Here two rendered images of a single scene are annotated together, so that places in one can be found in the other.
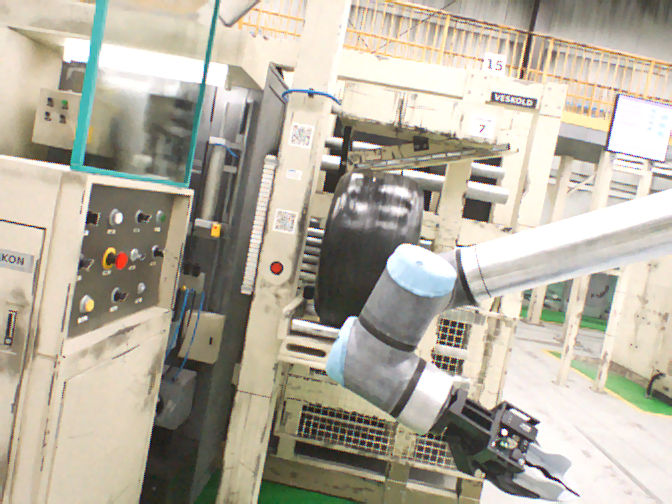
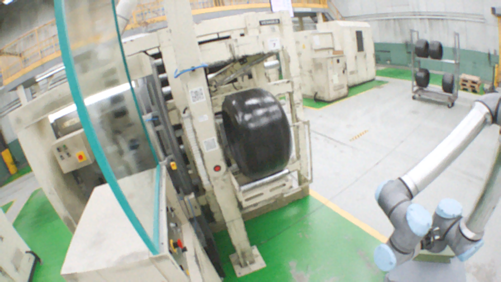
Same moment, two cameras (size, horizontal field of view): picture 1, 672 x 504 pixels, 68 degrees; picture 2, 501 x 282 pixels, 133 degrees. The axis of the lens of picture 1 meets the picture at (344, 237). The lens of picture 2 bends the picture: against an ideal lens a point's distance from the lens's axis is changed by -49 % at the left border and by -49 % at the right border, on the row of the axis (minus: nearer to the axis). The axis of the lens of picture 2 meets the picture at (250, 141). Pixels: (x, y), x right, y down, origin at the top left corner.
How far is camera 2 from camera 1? 78 cm
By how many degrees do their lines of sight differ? 28
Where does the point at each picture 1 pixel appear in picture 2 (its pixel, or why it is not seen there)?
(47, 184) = (147, 266)
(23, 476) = not seen: outside the picture
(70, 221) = (174, 273)
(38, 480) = not seen: outside the picture
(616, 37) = not seen: outside the picture
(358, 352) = (400, 261)
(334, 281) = (260, 167)
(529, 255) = (433, 176)
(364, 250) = (270, 146)
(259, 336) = (224, 200)
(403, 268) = (422, 230)
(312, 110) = (197, 78)
